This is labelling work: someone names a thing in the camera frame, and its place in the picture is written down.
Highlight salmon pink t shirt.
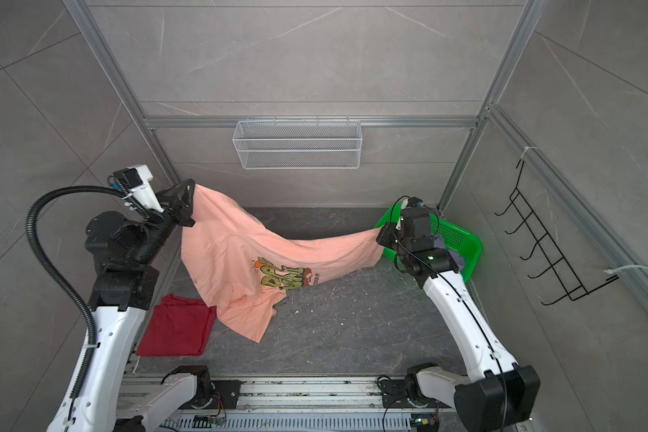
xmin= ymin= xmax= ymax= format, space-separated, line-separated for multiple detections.
xmin=181 ymin=185 xmax=384 ymax=343

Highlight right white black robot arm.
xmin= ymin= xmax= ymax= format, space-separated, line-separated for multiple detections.
xmin=377 ymin=222 xmax=541 ymax=431

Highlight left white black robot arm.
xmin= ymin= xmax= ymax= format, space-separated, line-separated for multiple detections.
xmin=27 ymin=180 xmax=217 ymax=431

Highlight purple t shirt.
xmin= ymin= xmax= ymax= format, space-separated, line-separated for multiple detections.
xmin=434 ymin=234 xmax=465 ymax=272

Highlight green plastic laundry basket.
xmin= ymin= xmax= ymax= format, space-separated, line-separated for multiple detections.
xmin=374 ymin=203 xmax=482 ymax=284

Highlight folded dark red t shirt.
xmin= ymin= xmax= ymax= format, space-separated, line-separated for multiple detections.
xmin=136 ymin=294 xmax=217 ymax=357

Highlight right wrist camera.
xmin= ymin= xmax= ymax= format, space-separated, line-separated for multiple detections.
xmin=399 ymin=197 xmax=435 ymax=239

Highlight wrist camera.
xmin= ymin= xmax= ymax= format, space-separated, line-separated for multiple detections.
xmin=113 ymin=165 xmax=164 ymax=212
xmin=399 ymin=197 xmax=435 ymax=239

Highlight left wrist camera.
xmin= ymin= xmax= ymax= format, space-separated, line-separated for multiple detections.
xmin=113 ymin=165 xmax=164 ymax=212

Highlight left black corrugated cable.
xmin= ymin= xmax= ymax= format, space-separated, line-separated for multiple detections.
xmin=25 ymin=175 xmax=152 ymax=401

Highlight white wire mesh shelf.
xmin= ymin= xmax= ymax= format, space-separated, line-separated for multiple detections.
xmin=232 ymin=120 xmax=364 ymax=170

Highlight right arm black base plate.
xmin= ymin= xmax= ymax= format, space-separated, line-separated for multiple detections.
xmin=375 ymin=375 xmax=452 ymax=409

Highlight black wire hook rack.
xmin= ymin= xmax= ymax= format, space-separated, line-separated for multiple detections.
xmin=494 ymin=160 xmax=620 ymax=307

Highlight aluminium rail base frame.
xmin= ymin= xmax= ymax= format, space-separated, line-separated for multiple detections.
xmin=107 ymin=376 xmax=544 ymax=432

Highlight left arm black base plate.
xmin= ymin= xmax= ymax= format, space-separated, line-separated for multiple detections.
xmin=189 ymin=380 xmax=242 ymax=411

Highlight aluminium frame profiles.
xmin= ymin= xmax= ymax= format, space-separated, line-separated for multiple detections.
xmin=65 ymin=1 xmax=648 ymax=312

